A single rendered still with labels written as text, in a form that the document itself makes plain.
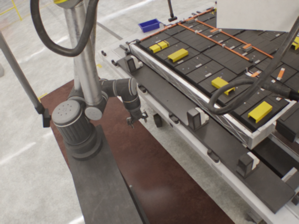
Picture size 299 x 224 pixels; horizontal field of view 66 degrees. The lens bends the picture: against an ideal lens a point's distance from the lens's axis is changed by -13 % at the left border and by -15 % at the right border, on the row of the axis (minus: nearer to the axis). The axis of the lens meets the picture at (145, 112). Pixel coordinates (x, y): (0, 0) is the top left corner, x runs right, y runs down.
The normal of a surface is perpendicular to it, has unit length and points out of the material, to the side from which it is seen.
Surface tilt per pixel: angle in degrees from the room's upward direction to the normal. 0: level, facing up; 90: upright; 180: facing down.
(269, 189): 0
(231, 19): 90
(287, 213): 0
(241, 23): 90
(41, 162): 0
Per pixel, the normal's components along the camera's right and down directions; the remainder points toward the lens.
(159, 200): -0.22, -0.70
